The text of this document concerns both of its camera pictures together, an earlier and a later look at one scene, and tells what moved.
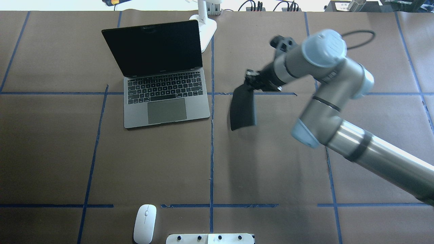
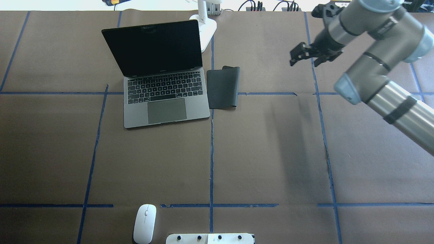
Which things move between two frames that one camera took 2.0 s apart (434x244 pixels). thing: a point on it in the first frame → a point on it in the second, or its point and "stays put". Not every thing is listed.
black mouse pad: x=242 y=109 → x=222 y=86
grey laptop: x=164 y=81 stays put
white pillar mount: x=210 y=238 stays put
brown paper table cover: x=70 y=173 stays put
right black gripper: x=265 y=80 → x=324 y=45
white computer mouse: x=144 y=224 stays put
